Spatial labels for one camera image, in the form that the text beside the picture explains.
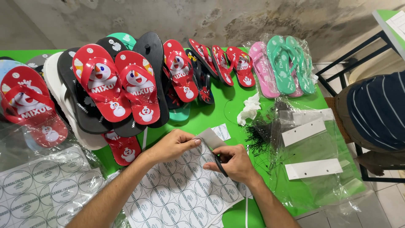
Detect person's right hand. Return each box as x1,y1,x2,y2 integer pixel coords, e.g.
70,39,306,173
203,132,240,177
203,144,262,186

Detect small cut sticker piece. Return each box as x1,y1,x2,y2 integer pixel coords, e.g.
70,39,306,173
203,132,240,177
211,123,231,142

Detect teal flower print flip-flop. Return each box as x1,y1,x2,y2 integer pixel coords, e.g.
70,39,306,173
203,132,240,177
106,32,137,51

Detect clear flip-flop packing bag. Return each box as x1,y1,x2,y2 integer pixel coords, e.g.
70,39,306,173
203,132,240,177
242,33,319,100

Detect teal shell print flip-flop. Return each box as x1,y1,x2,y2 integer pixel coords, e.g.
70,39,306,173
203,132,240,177
266,35,297,95
285,35,316,95

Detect black ribbed flip-flop sole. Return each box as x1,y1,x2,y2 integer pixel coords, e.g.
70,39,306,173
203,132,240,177
132,31,170,129

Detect bagged stack of sticker sheets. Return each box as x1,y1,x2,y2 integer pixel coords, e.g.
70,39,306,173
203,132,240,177
0,145,107,228

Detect black metal stool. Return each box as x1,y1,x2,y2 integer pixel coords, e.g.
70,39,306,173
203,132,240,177
354,142,405,184

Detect dark spider print flip-flop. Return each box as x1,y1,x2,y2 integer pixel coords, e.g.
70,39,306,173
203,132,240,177
164,84,188,110
185,48,215,105

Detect pink flip-flop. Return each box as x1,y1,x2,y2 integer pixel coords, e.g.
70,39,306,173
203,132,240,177
289,68,305,98
248,41,281,99

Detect crumpled white tissue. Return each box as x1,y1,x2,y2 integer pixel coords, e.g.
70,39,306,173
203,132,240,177
236,92,262,126

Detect white flip-flop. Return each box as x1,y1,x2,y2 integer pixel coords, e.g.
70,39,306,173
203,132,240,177
42,52,109,151

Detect pile of clear header bags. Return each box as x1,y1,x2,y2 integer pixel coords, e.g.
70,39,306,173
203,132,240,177
270,101,369,217

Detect black scissors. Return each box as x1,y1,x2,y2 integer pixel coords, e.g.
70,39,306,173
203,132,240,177
209,151,229,178

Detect heap of black tag fasteners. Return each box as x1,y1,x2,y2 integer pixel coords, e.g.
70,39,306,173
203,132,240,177
223,101,287,190

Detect person's left hand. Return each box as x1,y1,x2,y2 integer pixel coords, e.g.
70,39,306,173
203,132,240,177
144,128,203,166

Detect round label sticker sheet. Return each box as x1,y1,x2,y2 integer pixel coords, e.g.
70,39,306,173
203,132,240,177
122,128,245,228

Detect plain teal flip-flop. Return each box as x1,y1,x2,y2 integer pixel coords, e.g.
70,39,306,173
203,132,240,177
168,102,191,123

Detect black flower print flip-flop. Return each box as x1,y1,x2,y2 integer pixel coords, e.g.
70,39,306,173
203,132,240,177
57,47,112,135
96,36,147,138

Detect red snowman flip-flop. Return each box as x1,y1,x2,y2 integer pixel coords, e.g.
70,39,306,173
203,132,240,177
226,46,256,88
211,45,235,87
187,38,219,79
0,65,69,149
114,50,161,126
163,39,199,103
101,130,142,167
72,44,133,123

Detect light blue flip-flop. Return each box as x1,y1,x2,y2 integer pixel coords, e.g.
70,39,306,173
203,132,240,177
0,59,30,83

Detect grey flip-flop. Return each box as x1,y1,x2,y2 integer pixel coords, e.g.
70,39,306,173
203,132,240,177
25,53,53,69

